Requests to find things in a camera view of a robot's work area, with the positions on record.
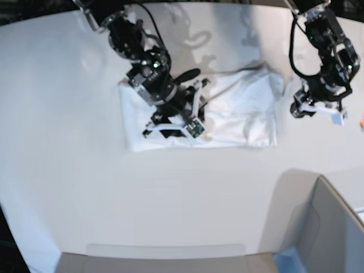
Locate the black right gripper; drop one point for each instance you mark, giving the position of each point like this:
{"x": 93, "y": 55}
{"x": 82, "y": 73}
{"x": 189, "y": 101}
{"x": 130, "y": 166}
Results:
{"x": 176, "y": 105}

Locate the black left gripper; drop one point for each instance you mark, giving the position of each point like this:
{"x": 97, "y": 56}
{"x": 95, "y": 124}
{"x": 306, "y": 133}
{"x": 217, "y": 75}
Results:
{"x": 319, "y": 92}

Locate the white printed t-shirt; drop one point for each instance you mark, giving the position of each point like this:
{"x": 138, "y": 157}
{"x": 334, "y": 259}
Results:
{"x": 240, "y": 112}

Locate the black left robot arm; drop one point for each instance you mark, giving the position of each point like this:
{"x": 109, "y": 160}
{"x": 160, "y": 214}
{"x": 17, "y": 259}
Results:
{"x": 340, "y": 62}

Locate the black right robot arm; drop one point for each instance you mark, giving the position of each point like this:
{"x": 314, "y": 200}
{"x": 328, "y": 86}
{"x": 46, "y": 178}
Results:
{"x": 178, "y": 102}

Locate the grey storage bin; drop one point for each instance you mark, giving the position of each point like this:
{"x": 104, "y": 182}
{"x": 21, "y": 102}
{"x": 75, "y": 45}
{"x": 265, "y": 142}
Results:
{"x": 324, "y": 234}

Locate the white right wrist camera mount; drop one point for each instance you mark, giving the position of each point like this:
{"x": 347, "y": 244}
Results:
{"x": 187, "y": 122}

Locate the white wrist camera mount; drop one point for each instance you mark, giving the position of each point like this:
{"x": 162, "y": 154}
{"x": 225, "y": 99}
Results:
{"x": 305, "y": 102}
{"x": 187, "y": 122}

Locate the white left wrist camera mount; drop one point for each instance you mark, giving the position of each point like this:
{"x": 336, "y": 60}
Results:
{"x": 305, "y": 102}

